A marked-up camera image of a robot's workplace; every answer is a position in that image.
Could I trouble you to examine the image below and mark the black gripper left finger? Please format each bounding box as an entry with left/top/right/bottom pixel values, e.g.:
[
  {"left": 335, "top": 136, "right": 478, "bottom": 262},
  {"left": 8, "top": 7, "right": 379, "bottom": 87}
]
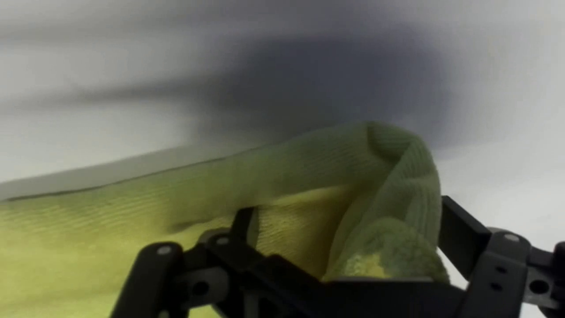
[{"left": 109, "top": 209, "right": 462, "bottom": 318}]

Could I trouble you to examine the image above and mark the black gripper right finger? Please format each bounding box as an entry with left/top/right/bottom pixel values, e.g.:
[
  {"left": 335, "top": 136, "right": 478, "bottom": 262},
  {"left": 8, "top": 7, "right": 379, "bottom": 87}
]
[{"left": 437, "top": 196, "right": 565, "bottom": 318}]

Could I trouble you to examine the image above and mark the yellow towel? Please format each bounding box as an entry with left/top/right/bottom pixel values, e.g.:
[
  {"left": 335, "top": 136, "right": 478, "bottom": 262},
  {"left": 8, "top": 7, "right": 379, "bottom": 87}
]
[{"left": 0, "top": 122, "right": 446, "bottom": 318}]

